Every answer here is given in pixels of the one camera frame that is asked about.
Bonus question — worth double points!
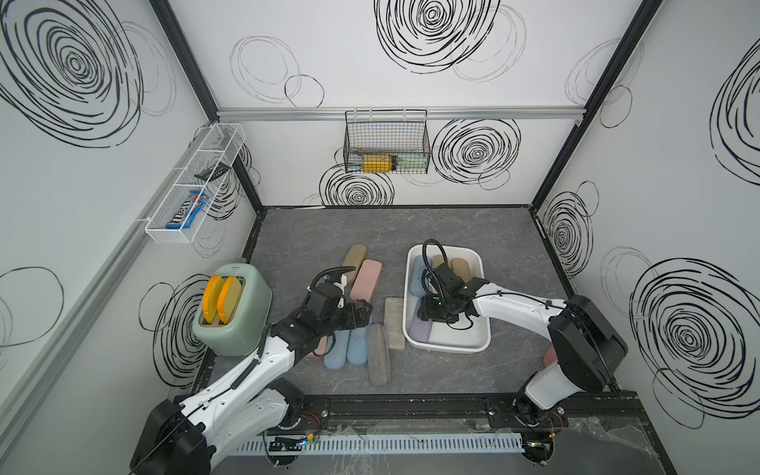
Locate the aluminium wall rail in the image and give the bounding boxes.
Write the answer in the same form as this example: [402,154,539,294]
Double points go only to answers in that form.
[218,106,586,122]
[1,122,195,452]

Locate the pink glasses case upper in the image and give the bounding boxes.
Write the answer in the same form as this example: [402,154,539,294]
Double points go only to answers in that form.
[350,259,383,302]

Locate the white plastic storage tray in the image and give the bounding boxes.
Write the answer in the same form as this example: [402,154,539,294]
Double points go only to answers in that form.
[402,243,492,354]

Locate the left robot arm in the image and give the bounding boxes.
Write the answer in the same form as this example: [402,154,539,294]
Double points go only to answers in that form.
[130,295,372,474]

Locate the grey fabric glasses case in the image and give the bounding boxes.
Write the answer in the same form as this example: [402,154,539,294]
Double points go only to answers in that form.
[366,324,392,387]

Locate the green item in basket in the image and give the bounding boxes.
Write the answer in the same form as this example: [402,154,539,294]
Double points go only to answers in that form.
[396,152,429,174]

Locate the pink glasses case lower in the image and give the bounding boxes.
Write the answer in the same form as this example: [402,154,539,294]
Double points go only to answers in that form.
[312,336,332,357]

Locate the mint green toaster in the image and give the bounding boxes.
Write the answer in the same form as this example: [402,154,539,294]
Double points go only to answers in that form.
[192,262,272,356]

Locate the tan fabric glasses case upper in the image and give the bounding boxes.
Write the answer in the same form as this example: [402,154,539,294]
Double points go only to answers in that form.
[344,243,367,284]

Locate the right orange toast slice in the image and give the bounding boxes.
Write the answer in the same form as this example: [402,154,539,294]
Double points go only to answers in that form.
[218,276,243,325]

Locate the black wire wall basket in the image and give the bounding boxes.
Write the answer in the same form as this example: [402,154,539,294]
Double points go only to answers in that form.
[342,118,431,175]

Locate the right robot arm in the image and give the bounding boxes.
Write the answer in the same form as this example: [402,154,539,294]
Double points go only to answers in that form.
[420,263,627,427]

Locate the pink glasses case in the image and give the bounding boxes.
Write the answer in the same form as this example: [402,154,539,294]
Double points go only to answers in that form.
[312,336,332,357]
[350,259,383,302]

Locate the white slotted cable duct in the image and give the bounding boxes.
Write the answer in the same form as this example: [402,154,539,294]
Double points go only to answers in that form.
[233,433,524,456]

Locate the white wire wall shelf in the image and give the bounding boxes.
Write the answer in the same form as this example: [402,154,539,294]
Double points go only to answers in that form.
[144,123,245,245]

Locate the black remote on shelf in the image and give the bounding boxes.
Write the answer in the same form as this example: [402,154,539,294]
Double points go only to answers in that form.
[194,162,231,182]

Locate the left orange toast slice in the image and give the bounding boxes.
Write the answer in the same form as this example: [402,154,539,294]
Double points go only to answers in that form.
[201,275,225,325]

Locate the blue candy packet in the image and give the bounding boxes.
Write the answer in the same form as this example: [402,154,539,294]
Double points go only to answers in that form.
[165,190,208,230]

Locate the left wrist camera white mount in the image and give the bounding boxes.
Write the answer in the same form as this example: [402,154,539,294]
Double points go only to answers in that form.
[332,275,346,309]

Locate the yellow item in basket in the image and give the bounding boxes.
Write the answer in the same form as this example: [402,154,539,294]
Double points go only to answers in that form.
[362,154,396,173]

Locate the aluminium wall rail left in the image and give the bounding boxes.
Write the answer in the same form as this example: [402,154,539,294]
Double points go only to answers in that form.
[1,122,195,452]

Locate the light blue glasses case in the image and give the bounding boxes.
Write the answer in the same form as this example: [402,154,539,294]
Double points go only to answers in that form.
[408,255,426,298]
[323,330,350,370]
[346,327,368,366]

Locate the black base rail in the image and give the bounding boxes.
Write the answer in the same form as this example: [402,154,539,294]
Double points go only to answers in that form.
[280,391,645,429]

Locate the orange toast slice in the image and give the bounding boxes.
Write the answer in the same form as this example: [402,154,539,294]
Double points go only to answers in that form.
[201,275,225,325]
[218,276,243,325]

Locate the aluminium wall rail back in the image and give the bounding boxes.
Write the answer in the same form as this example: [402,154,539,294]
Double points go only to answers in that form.
[218,106,586,122]

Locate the purple fabric glasses case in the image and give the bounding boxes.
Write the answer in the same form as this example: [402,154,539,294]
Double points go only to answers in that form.
[409,318,433,344]

